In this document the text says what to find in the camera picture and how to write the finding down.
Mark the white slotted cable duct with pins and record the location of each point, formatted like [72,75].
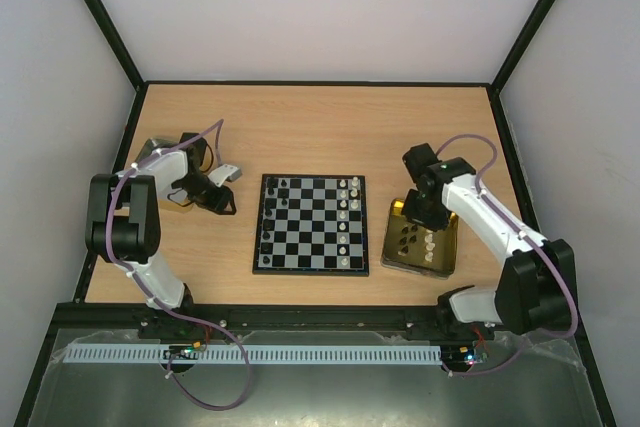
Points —
[255,354]

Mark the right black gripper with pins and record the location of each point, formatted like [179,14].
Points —
[423,212]

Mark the black grey chess board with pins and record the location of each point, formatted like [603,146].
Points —
[312,225]

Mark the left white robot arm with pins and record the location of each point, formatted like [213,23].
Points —
[123,222]

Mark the gold metal tin tray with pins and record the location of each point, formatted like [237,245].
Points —
[412,248]

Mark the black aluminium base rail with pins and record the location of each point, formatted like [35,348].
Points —
[411,323]

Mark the silver tin lid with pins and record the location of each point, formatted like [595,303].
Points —
[159,159]

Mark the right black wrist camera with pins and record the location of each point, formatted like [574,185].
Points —
[417,160]

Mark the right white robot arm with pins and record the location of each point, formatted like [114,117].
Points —
[537,281]

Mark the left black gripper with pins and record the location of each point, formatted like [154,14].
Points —
[217,205]

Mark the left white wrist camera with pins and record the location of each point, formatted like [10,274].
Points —
[225,173]

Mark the black enclosure frame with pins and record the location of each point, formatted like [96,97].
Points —
[80,313]

